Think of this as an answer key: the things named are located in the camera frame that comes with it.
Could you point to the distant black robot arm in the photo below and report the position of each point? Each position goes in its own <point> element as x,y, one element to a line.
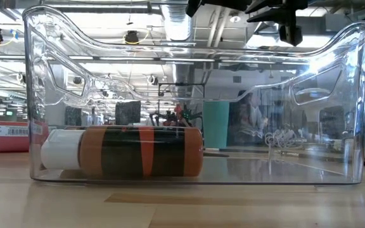
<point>170,120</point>

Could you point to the silver ventilation duct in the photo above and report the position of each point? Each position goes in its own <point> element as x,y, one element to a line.
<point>179,22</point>

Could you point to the teal plastic cup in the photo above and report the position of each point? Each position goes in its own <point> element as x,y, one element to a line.
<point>215,126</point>

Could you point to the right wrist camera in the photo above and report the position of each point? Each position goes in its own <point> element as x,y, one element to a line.
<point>291,35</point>

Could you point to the orange paint bottle black label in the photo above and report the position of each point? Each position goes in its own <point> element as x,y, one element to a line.
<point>138,152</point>

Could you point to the large red paint bottle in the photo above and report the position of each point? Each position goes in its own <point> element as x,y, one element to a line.
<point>2,142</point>

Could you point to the clear plastic bin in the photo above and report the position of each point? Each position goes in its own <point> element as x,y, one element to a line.
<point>265,172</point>

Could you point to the black wall panel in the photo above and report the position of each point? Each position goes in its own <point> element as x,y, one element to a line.
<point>128,113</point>
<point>73,116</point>

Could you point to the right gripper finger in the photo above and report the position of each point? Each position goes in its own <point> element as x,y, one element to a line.
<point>280,16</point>
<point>192,8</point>

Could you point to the person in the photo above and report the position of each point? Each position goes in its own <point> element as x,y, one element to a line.
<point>249,120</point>

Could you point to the thin black paint brush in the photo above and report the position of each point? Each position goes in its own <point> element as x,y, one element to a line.
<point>328,157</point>
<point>217,154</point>
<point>249,149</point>

